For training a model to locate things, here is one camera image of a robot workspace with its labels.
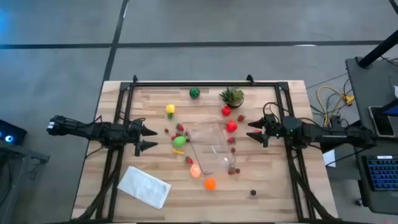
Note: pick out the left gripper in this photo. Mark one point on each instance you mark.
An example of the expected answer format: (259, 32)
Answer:
(138, 138)

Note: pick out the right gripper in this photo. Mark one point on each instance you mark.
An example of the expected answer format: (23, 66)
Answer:
(271, 130)

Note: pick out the red toy strawberry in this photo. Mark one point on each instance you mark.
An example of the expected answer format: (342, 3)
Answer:
(189, 160)
(241, 118)
(257, 131)
(231, 140)
(179, 127)
(231, 170)

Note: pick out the red toy tomato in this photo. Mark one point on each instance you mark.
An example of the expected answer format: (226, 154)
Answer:
(231, 126)

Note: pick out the green toy fruit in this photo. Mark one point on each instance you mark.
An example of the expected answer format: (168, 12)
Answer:
(179, 141)

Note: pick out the yellow toy pepper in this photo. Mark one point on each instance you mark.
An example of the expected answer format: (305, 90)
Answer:
(170, 109)

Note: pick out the red toy apple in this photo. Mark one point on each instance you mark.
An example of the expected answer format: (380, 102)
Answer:
(226, 110)

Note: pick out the clear plastic container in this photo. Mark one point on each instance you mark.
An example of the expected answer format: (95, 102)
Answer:
(211, 146)

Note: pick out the toy peach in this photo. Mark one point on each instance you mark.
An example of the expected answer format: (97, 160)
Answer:
(195, 170)

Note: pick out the toy watermelon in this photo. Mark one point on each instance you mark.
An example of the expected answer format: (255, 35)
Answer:
(194, 92)

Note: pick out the orange toy pumpkin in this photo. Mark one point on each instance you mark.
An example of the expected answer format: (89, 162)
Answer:
(210, 183)

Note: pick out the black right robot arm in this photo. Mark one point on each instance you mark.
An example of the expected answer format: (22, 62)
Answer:
(326, 135)

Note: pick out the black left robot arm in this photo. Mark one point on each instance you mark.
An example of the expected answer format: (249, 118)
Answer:
(93, 130)

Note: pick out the small yellow toy banana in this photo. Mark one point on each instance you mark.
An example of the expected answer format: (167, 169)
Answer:
(178, 152)

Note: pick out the green pineapple top toy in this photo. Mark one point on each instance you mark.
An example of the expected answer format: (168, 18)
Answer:
(232, 96)

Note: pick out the white folded cloth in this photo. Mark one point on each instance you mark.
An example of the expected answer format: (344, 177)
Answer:
(143, 186)

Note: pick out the white paper sheet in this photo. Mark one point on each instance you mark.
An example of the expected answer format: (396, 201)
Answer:
(329, 158)

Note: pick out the grey desk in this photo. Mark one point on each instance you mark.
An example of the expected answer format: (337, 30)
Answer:
(370, 87)

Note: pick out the black tablet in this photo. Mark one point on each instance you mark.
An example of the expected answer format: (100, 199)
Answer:
(381, 121)

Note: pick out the grey side table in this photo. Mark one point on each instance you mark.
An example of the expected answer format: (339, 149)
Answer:
(18, 161)

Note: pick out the blue backlit keyboard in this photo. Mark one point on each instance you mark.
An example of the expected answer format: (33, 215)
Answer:
(384, 172)

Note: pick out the black computer blue light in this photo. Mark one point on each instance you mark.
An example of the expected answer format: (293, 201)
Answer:
(9, 133)

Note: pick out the black pole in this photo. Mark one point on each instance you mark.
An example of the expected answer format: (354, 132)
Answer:
(376, 51)

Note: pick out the black aluminium table frame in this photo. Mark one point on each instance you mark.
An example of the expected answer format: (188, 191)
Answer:
(202, 84)

